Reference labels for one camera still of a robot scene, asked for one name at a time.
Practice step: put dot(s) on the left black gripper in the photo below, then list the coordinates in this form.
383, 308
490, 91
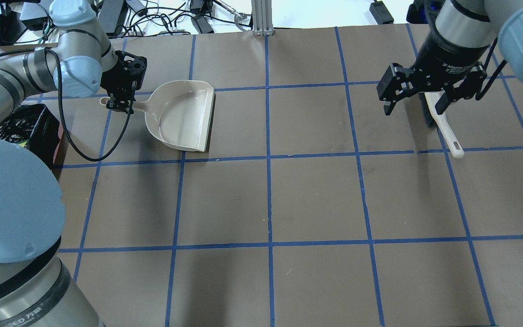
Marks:
115, 81

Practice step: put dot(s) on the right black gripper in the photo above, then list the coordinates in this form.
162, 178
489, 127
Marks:
448, 54

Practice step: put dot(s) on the beige hand brush black bristles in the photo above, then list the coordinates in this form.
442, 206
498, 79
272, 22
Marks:
429, 100

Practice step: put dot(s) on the beige plastic dustpan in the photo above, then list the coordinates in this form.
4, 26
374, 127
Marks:
179, 114

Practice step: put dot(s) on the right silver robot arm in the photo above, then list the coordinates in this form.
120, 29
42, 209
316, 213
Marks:
476, 23

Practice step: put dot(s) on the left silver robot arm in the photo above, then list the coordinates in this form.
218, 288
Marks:
36, 288

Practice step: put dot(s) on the black bag lined bin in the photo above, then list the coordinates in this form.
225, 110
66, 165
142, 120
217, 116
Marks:
34, 128

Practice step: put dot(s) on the black power adapter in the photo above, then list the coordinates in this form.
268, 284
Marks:
380, 13

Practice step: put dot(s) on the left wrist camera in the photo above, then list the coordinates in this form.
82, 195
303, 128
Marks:
134, 68

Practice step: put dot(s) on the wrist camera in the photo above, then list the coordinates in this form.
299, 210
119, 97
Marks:
134, 68
420, 11

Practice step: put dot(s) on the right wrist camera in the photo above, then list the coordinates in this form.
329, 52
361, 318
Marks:
420, 11

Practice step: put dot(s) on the aluminium frame post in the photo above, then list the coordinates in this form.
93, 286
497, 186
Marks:
262, 24

